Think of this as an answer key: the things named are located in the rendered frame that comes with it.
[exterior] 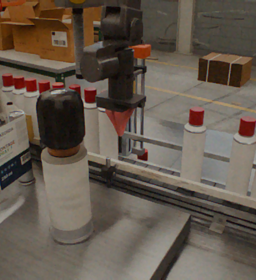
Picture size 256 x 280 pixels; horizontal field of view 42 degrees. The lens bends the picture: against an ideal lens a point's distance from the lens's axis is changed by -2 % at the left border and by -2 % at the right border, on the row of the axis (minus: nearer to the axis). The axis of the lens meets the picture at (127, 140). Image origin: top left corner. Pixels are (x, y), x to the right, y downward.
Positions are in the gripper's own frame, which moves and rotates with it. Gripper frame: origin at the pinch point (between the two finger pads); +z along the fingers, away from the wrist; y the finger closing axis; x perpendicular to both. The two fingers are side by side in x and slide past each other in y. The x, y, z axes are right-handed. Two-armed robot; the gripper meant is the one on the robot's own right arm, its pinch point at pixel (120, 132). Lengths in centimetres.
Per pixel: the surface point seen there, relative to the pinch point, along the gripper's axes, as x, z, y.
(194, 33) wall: 572, 56, -178
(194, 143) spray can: 3.8, 0.2, 17.2
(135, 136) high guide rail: 10.0, 5.4, -1.2
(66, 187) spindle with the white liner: -24.7, 0.3, 3.6
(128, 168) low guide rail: 2.2, 10.8, 1.0
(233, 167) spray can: 4.0, 3.7, 26.7
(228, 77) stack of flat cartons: 395, 85, -64
